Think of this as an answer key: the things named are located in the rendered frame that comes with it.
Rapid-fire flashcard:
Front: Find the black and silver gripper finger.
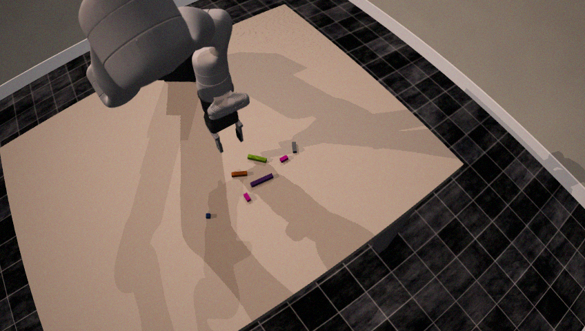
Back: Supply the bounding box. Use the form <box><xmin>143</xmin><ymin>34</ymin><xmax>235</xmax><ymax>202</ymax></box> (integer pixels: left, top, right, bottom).
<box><xmin>235</xmin><ymin>120</ymin><xmax>244</xmax><ymax>142</ymax></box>
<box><xmin>209</xmin><ymin>131</ymin><xmax>223</xmax><ymax>153</ymax></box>

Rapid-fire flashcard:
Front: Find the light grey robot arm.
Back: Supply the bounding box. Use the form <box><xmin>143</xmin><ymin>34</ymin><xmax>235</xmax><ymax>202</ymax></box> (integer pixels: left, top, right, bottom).
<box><xmin>79</xmin><ymin>0</ymin><xmax>232</xmax><ymax>108</ymax></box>

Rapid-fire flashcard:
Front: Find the purple rod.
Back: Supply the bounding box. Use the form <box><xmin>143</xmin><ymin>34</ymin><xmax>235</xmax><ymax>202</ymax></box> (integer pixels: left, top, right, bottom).
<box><xmin>250</xmin><ymin>173</ymin><xmax>273</xmax><ymax>188</ymax></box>

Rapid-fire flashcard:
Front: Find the lime green rod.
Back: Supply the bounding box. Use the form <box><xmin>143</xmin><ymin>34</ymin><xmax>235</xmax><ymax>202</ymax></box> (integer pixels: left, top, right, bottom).
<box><xmin>248</xmin><ymin>154</ymin><xmax>267</xmax><ymax>163</ymax></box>

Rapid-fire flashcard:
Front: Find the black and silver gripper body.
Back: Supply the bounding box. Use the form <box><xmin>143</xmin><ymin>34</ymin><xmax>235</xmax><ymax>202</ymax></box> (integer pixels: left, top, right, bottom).
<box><xmin>196</xmin><ymin>73</ymin><xmax>250</xmax><ymax>134</ymax></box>

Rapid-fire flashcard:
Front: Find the orange rod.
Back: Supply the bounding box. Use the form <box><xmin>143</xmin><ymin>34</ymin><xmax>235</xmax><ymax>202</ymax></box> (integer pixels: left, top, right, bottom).
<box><xmin>231</xmin><ymin>171</ymin><xmax>248</xmax><ymax>177</ymax></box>

